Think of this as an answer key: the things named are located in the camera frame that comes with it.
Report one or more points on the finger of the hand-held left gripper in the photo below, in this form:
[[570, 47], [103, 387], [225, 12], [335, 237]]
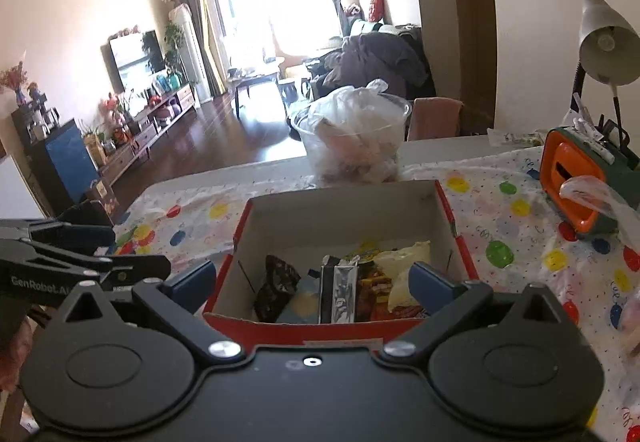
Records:
[[75, 233], [140, 267]]

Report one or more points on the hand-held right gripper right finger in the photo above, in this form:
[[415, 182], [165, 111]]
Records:
[[431, 283]]

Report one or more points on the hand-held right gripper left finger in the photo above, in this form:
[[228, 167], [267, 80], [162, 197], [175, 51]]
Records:
[[192, 281]]

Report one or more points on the pale yellow snack packet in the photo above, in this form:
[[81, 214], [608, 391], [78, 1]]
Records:
[[405, 272]]

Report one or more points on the yellow cartoon snack packet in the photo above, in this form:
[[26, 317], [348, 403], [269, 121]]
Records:
[[367, 252]]

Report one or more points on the dark brown snack packet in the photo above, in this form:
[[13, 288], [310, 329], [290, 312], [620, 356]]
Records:
[[275, 289]]

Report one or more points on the silver black snack packet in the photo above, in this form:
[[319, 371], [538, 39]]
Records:
[[339, 292]]

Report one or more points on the red cardboard box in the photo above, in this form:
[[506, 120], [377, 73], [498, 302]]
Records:
[[345, 217]]

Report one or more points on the person's left forearm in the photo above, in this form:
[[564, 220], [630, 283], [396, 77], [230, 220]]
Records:
[[15, 352]]

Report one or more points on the black chair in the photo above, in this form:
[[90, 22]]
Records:
[[90, 212]]

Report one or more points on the blue front cabinet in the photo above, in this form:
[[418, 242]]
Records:
[[67, 166]]

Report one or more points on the wooden television cabinet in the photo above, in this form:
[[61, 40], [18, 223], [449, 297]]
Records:
[[150, 126]]

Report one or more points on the cloth-draped chair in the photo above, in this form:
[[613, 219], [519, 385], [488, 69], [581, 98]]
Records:
[[435, 119]]

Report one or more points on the vase of pink flowers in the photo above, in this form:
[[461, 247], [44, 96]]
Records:
[[14, 79]]

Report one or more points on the orange green desktop organizer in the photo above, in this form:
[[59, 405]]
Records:
[[555, 171]]

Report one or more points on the white printed paper packet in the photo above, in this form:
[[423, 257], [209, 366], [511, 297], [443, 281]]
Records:
[[515, 137]]

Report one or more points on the clear plastic container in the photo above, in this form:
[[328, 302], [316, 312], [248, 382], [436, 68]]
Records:
[[320, 156]]

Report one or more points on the flat screen television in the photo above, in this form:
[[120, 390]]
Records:
[[134, 59]]

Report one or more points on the clear plastic bag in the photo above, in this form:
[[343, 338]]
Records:
[[600, 194]]

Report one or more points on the white plastic bag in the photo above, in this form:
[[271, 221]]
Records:
[[355, 106]]

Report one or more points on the pink plastic bag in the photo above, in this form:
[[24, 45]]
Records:
[[631, 317]]

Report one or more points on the coffee table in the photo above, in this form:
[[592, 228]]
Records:
[[252, 81]]

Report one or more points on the green potted plant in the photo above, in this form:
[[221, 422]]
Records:
[[173, 44]]

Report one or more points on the white standing air conditioner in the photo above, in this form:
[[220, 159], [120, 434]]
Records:
[[189, 46]]

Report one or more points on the pile of clothes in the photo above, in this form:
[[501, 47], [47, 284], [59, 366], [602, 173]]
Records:
[[380, 61]]

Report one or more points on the chair with piled clothes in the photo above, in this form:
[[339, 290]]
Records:
[[320, 81]]

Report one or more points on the grey and yellow curtain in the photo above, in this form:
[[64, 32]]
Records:
[[200, 21]]

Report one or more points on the brown wooden door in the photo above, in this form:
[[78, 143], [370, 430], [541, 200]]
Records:
[[467, 21]]

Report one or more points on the red cushion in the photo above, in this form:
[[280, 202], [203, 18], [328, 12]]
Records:
[[376, 7]]

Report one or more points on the grey desk lamp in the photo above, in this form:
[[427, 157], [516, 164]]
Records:
[[605, 44]]

